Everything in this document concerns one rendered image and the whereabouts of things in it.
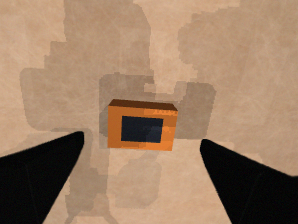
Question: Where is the orange block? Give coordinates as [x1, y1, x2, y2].
[108, 99, 178, 151]

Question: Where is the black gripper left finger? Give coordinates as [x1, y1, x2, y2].
[0, 131, 84, 224]

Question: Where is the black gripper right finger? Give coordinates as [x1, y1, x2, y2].
[200, 139, 298, 224]

